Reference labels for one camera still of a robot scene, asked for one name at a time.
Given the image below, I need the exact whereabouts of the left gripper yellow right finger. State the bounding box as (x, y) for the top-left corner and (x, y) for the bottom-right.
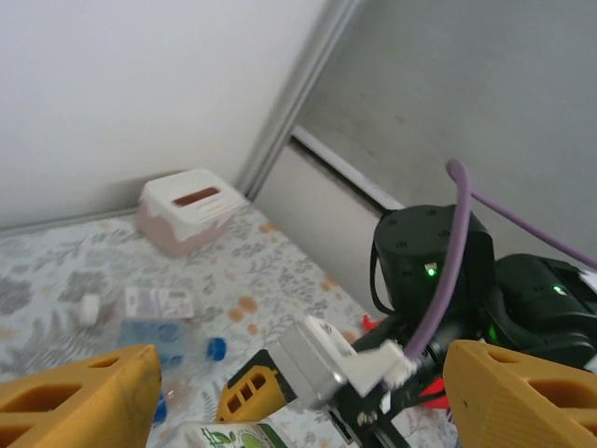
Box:
(441, 339), (597, 448)

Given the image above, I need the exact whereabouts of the white floral tablecloth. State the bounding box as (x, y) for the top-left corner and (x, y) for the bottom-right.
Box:
(0, 204), (461, 448)

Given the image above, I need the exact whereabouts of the white pink tissue box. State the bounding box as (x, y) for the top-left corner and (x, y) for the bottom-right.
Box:
(134, 168), (251, 259)

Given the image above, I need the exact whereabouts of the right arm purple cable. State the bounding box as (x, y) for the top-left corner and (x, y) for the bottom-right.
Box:
(382, 158), (597, 388)

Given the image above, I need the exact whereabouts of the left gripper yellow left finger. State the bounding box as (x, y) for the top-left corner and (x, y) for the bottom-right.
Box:
(0, 343), (163, 448)

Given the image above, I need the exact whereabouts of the clear bottle blue label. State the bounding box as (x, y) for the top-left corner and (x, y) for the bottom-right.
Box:
(114, 316), (229, 370)
(151, 394), (169, 424)

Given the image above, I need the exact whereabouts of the aluminium corner post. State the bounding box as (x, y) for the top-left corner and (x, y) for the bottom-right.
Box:
(235, 0), (369, 202)

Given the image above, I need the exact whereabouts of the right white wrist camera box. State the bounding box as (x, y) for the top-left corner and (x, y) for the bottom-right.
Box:
(274, 315), (419, 414)

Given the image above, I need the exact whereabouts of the bottle with lime picture label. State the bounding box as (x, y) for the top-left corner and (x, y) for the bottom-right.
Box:
(162, 419), (304, 448)

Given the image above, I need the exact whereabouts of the purple label plastic bottle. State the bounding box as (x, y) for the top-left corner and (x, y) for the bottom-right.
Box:
(78, 285), (197, 328)

